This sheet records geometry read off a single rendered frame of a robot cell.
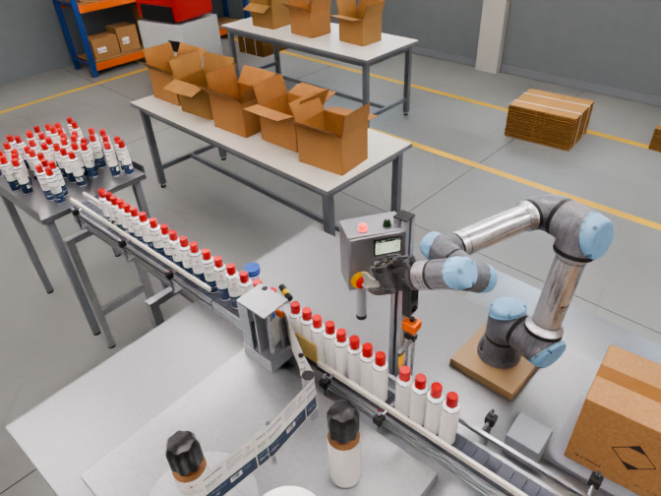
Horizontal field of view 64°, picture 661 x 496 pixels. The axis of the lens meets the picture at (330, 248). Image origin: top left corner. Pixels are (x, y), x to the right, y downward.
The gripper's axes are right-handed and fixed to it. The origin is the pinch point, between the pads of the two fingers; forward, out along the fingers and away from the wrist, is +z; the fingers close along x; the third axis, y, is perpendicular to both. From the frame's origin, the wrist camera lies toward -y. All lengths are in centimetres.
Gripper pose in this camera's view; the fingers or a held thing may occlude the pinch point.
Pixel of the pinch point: (367, 285)
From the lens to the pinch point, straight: 150.3
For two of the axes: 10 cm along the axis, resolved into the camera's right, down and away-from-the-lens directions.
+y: -4.2, -8.8, -2.4
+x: -6.5, 4.7, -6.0
